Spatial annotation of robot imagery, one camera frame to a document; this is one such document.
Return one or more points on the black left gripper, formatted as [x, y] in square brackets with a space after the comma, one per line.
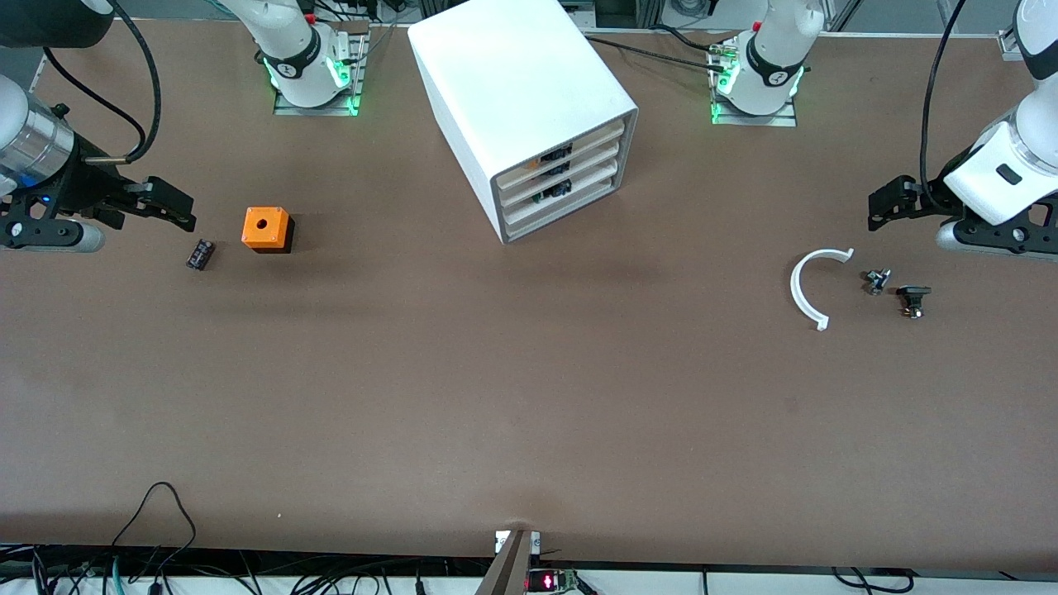
[932, 201]

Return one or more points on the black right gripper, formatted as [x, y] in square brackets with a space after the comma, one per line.
[83, 183]

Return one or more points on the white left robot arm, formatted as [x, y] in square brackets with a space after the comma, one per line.
[769, 66]

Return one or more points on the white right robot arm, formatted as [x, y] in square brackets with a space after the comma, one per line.
[297, 49]

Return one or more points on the small black electronic component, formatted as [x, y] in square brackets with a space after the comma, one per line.
[201, 254]

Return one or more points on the small metal pipe fitting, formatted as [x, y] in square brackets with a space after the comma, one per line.
[876, 283]

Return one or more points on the orange box with hole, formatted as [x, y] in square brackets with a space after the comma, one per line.
[264, 225]

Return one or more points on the small red lit device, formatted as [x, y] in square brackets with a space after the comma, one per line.
[550, 583]

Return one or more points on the black switch part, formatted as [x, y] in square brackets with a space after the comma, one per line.
[913, 292]

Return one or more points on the white curved plastic bracket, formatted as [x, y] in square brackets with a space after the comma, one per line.
[795, 289]

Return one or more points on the aluminium profile frame corner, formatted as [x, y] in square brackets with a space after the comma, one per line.
[1010, 45]

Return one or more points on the white mount plate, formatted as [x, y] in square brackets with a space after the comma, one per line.
[500, 541]

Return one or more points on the grey camera mount bar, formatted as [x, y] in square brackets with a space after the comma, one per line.
[508, 570]

